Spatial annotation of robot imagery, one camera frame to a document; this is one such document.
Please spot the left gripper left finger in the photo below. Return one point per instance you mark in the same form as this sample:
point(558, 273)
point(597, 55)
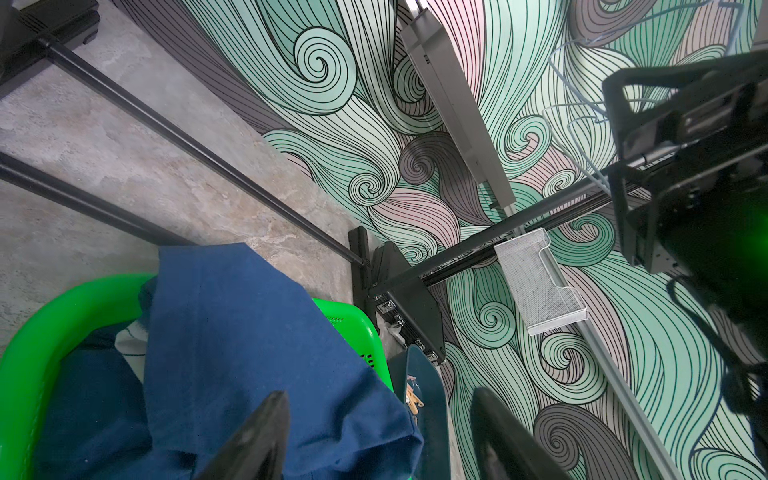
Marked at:
point(258, 449)

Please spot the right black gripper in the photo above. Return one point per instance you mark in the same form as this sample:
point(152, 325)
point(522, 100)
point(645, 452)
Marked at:
point(704, 208)

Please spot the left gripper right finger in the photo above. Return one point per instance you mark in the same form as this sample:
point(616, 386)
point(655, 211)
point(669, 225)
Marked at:
point(504, 449)

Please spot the orange wooden clothespin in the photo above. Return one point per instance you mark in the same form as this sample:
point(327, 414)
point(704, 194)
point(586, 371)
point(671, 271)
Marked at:
point(412, 401)

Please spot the dark navy t-shirt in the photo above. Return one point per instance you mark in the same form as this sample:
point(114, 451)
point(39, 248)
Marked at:
point(220, 329)

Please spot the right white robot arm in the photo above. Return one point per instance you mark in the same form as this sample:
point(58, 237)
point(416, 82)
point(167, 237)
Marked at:
point(742, 298)

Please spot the dark teal plastic bin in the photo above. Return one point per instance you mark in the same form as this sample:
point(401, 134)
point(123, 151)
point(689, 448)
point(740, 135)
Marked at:
point(413, 367)

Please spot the black case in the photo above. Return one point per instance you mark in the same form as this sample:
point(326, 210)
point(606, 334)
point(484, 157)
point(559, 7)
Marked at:
point(407, 304)

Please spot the green plastic basket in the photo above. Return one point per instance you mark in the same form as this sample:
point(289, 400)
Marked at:
point(32, 361)

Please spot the clear mesh wall holder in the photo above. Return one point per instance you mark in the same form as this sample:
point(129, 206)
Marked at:
point(543, 297)

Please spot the aluminium wall rail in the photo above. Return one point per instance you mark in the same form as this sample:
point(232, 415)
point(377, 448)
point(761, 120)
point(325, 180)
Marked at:
point(608, 365)

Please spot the black wall cable tray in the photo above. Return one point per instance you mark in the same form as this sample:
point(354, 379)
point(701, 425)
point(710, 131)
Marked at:
point(433, 57)

